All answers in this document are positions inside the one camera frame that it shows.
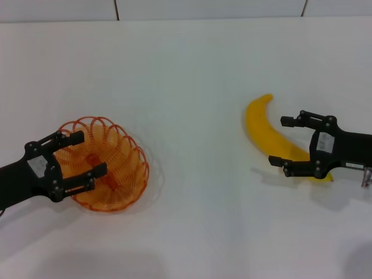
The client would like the yellow banana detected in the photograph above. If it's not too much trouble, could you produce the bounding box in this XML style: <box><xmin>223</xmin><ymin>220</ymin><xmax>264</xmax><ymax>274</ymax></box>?
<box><xmin>245</xmin><ymin>92</ymin><xmax>334</xmax><ymax>183</ymax></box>

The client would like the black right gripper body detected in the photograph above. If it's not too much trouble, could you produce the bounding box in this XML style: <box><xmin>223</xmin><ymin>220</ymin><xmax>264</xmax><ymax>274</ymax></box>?
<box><xmin>309</xmin><ymin>127</ymin><xmax>372</xmax><ymax>173</ymax></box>

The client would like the orange woven plastic basket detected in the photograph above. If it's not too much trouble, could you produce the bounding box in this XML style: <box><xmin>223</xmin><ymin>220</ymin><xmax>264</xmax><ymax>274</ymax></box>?
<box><xmin>53</xmin><ymin>116</ymin><xmax>151</xmax><ymax>213</ymax></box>

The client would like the silver right cable connector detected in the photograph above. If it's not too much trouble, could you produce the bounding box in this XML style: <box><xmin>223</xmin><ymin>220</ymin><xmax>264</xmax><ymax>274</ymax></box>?
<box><xmin>360</xmin><ymin>167</ymin><xmax>372</xmax><ymax>188</ymax></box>

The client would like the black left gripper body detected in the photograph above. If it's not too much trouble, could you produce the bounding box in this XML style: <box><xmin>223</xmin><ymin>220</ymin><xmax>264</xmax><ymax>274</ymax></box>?
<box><xmin>0</xmin><ymin>141</ymin><xmax>64</xmax><ymax>210</ymax></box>

